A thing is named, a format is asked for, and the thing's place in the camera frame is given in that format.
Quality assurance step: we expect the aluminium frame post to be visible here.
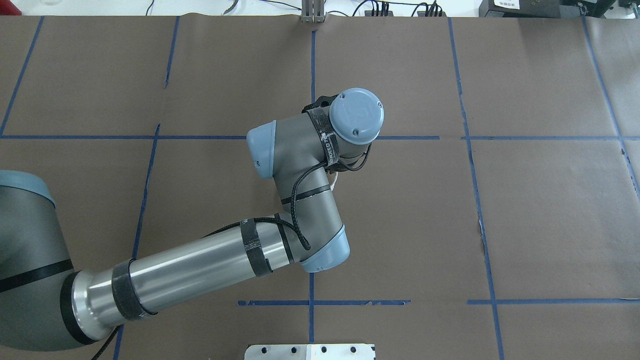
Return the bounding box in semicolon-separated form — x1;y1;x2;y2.
301;0;327;24

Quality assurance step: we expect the white smiley mug black handle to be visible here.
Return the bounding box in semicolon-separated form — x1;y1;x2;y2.
326;170;339;191

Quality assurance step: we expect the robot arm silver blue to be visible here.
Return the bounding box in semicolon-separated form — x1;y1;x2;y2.
0;88;385;352

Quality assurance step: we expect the brown paper table cover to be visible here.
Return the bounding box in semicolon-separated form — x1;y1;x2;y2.
1;13;639;360

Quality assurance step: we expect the black box with label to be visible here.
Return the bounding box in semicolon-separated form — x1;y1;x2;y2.
478;0;561;19

